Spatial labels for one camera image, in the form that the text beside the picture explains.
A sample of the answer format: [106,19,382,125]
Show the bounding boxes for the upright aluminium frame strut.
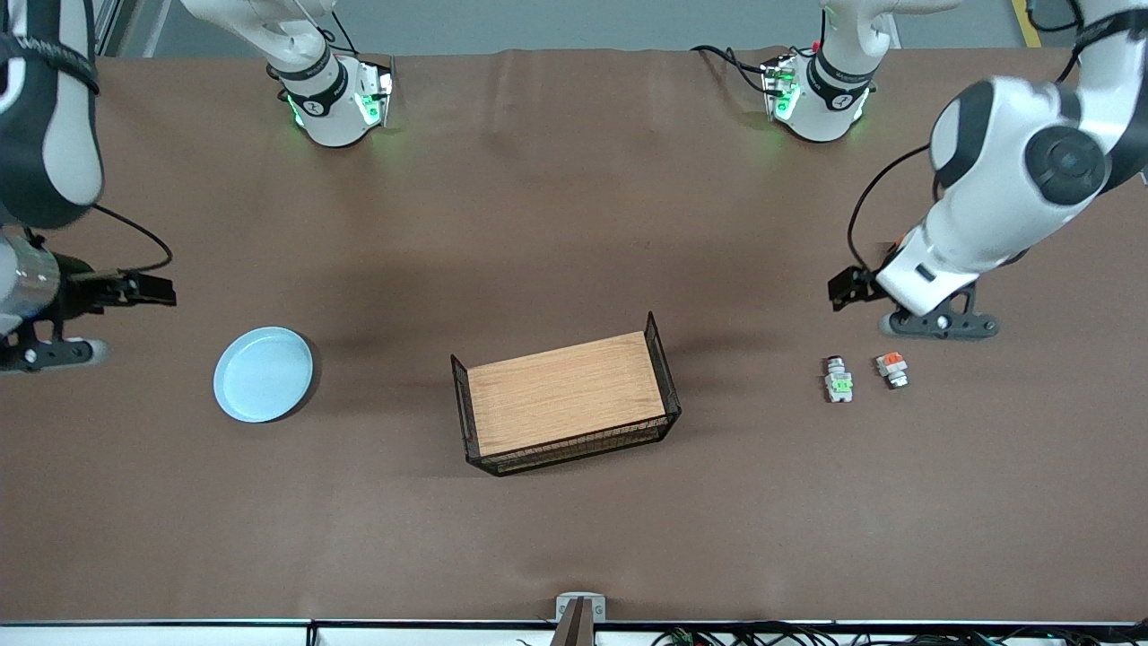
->
[94,0,171,57]

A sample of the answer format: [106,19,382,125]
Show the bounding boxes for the black arm base cable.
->
[690,44,774,96]

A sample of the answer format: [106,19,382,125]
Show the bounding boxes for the wooden tray with wire sides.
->
[450,311,683,477]

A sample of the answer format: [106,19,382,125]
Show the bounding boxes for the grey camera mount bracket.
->
[554,592,607,646]

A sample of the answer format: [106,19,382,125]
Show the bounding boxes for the brown table cloth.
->
[0,47,1148,623]

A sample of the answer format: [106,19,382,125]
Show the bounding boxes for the tangled black cable bundle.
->
[650,622,1148,646]

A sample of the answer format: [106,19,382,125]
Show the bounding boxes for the light blue round plate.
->
[213,327,316,424]

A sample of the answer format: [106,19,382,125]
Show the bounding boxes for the white table edge rail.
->
[0,619,1148,646]

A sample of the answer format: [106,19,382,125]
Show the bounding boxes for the red button with green block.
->
[823,355,855,404]

